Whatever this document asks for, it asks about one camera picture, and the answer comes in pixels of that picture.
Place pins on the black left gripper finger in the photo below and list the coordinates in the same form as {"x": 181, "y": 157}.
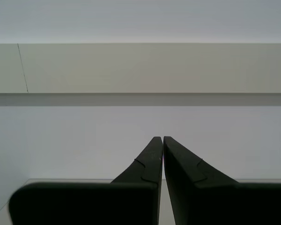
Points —
{"x": 89, "y": 204}
{"x": 224, "y": 204}

